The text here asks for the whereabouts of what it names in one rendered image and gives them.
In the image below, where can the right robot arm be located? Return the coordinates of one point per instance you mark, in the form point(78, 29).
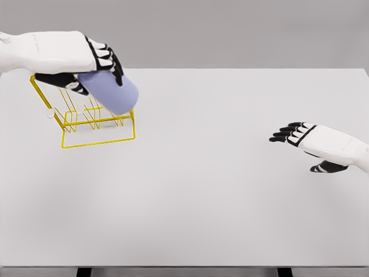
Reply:
point(363, 157)

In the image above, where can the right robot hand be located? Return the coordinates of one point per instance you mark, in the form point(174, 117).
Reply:
point(320, 144)

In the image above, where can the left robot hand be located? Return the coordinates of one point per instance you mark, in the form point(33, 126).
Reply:
point(60, 54)

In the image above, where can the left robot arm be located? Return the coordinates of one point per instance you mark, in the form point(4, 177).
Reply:
point(11, 52)

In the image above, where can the lavender cup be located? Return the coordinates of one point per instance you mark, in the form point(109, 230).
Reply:
point(115, 92)

